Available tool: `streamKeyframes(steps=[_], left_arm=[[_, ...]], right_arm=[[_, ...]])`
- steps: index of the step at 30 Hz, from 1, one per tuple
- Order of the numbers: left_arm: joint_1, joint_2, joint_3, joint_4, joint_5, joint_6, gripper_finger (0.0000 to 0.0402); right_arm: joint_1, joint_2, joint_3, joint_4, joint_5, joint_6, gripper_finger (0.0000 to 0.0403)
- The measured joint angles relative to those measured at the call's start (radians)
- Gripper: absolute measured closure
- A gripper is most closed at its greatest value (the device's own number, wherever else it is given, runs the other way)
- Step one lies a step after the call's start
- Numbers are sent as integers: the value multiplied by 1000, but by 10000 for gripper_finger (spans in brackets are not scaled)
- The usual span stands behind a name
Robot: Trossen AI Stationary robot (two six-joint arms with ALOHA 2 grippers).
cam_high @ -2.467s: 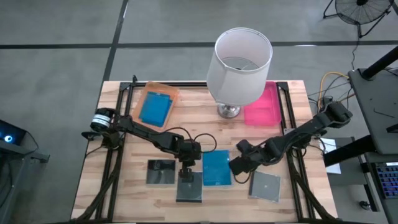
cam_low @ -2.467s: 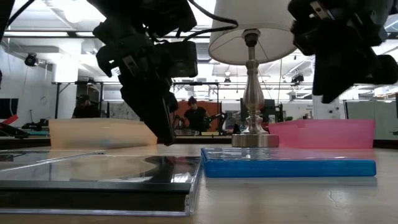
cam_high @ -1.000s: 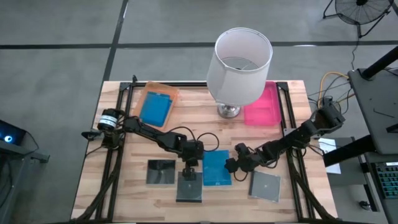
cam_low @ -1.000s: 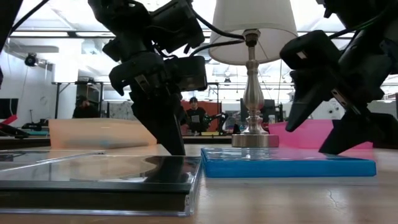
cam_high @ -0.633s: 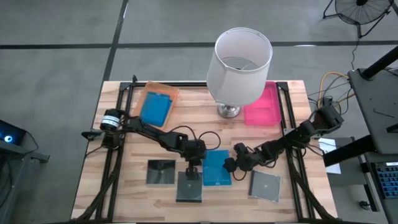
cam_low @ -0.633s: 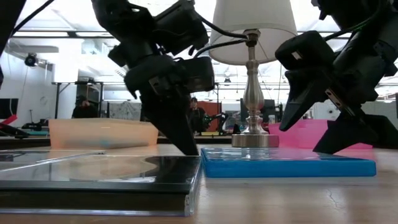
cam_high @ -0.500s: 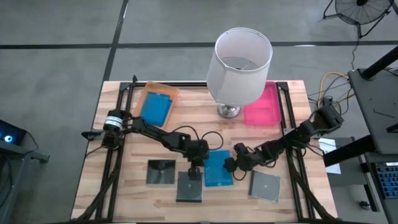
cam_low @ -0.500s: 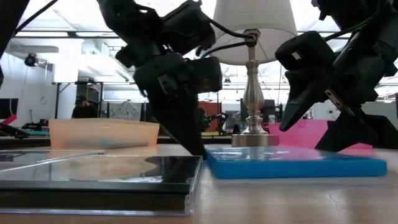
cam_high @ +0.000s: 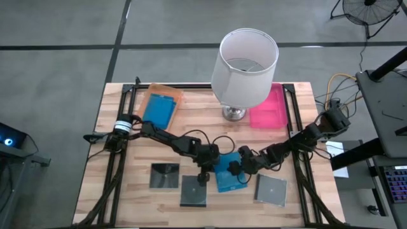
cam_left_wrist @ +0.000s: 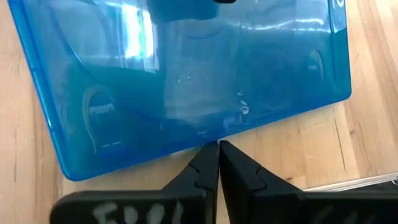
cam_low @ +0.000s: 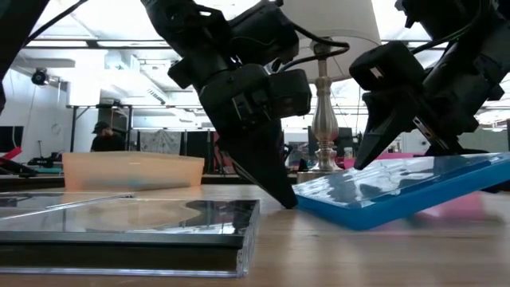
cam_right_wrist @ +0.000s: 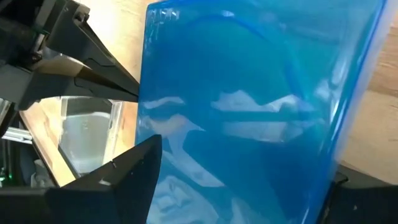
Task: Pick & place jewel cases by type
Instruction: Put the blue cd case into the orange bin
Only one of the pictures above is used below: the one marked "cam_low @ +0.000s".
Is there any pink translucent plastic bin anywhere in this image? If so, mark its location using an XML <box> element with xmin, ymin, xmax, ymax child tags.
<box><xmin>344</xmin><ymin>152</ymin><xmax>485</xmax><ymax>220</ymax></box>

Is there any grey cloth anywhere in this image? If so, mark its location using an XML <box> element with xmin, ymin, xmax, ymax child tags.
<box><xmin>139</xmin><ymin>129</ymin><xmax>182</xmax><ymax>157</ymax></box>

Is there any black aluminium table frame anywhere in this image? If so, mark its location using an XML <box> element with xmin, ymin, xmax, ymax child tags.
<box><xmin>0</xmin><ymin>174</ymin><xmax>298</xmax><ymax>191</ymax></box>

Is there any red bar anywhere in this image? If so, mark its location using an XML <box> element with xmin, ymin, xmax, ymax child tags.
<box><xmin>0</xmin><ymin>146</ymin><xmax>23</xmax><ymax>163</ymax></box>

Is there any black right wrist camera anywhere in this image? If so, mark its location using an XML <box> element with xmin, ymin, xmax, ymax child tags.
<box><xmin>349</xmin><ymin>41</ymin><xmax>426</xmax><ymax>93</ymax></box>

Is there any matte black jewel case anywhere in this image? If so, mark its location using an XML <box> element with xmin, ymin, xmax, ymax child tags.
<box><xmin>0</xmin><ymin>199</ymin><xmax>261</xmax><ymax>279</ymax></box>

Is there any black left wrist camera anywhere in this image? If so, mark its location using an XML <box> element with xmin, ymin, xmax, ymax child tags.
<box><xmin>267</xmin><ymin>69</ymin><xmax>313</xmax><ymax>120</ymax></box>

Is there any white cabinet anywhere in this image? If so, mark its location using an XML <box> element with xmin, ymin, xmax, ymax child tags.
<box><xmin>399</xmin><ymin>126</ymin><xmax>437</xmax><ymax>155</ymax></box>

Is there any orange translucent plastic bin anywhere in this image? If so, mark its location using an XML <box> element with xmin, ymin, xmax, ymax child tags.
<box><xmin>61</xmin><ymin>151</ymin><xmax>206</xmax><ymax>191</ymax></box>

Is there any blue plastic disc case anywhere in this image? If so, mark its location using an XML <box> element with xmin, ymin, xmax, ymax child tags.
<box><xmin>292</xmin><ymin>152</ymin><xmax>510</xmax><ymax>231</ymax></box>

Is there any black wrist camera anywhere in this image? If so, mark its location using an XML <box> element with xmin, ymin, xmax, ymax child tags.
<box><xmin>349</xmin><ymin>41</ymin><xmax>426</xmax><ymax>93</ymax></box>
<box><xmin>267</xmin><ymin>69</ymin><xmax>313</xmax><ymax>120</ymax></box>

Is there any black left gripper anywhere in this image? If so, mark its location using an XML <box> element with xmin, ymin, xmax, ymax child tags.
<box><xmin>198</xmin><ymin>63</ymin><xmax>299</xmax><ymax>210</ymax></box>

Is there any person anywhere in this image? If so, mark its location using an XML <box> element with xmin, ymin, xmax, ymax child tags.
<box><xmin>90</xmin><ymin>120</ymin><xmax>126</xmax><ymax>152</ymax></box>

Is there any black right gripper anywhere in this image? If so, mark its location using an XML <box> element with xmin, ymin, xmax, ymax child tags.
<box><xmin>353</xmin><ymin>47</ymin><xmax>505</xmax><ymax>171</ymax></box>

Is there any black metal rack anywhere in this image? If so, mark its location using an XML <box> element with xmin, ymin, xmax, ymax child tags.
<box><xmin>69</xmin><ymin>104</ymin><xmax>135</xmax><ymax>155</ymax></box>

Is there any white shade table lamp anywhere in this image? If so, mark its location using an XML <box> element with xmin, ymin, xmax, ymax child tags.
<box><xmin>274</xmin><ymin>0</ymin><xmax>383</xmax><ymax>185</ymax></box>

